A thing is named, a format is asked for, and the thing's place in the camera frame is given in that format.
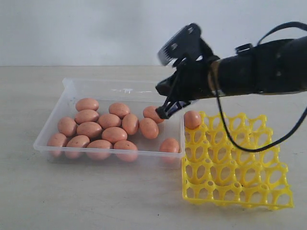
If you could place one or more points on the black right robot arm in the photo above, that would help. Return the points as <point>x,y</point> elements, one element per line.
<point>276,67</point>

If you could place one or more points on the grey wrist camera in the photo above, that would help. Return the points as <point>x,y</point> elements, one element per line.
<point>183,44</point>

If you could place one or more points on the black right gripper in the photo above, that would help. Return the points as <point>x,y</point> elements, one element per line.
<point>185,86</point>

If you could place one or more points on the yellow plastic egg tray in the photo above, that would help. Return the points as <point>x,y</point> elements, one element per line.
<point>215,171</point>

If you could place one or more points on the brown egg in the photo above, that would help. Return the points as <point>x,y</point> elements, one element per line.
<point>87,103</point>
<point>89,129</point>
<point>80,141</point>
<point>57,140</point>
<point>67,126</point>
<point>129,146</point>
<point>109,120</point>
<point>150,112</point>
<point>192,119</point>
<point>114,134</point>
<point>103,146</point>
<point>149,128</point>
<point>130,124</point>
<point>119,109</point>
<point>169,145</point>
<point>86,115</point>

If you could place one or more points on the clear plastic bin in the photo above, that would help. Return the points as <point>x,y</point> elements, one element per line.
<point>137,95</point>

